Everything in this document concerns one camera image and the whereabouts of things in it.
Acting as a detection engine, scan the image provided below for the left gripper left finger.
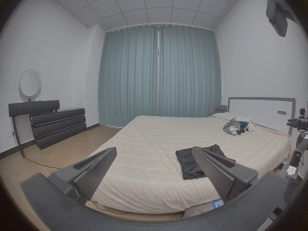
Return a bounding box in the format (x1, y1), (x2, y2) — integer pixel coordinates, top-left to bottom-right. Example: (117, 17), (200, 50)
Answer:
(49, 146), (117, 200)

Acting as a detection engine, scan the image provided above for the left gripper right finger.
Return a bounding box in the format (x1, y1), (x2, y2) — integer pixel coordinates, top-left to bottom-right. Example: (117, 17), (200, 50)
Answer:
(192, 146), (259, 199)

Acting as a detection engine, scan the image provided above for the black T-shirt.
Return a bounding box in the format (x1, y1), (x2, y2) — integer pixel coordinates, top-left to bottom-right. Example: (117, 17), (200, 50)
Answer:
(175, 144), (236, 180)

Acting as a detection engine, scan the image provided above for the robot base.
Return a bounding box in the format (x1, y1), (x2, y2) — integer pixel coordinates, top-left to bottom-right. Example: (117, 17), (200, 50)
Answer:
(182, 164), (301, 219)

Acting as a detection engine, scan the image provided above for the pile of clothes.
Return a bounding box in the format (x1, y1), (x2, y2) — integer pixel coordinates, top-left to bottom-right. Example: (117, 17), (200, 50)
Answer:
(222, 119), (255, 136)

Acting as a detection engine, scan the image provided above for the bed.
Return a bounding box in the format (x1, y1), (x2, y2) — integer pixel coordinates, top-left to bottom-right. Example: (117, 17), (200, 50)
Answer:
(91, 97), (296, 214)

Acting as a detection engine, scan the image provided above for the white printed pillow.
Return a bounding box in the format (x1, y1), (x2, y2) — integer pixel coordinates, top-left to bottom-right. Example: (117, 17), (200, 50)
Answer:
(210, 112), (253, 124)

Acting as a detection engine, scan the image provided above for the grey bedside table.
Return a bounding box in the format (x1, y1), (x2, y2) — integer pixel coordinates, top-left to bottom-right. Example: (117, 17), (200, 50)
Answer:
(215, 105), (228, 116)

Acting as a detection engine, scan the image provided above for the black dressing table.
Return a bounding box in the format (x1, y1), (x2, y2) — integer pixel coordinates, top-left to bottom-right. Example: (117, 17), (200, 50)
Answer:
(8, 100), (60, 158)

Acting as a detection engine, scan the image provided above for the blue-green curtain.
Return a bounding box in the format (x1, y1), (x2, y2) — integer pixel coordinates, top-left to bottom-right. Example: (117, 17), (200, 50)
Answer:
(97, 24), (223, 128)

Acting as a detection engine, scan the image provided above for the round white table mirror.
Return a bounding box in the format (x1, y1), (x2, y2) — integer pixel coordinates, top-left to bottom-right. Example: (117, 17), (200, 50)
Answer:
(19, 68), (42, 102)

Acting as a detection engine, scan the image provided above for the black cable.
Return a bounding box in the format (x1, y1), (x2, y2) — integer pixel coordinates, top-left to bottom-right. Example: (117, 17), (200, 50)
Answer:
(14, 132), (65, 169)

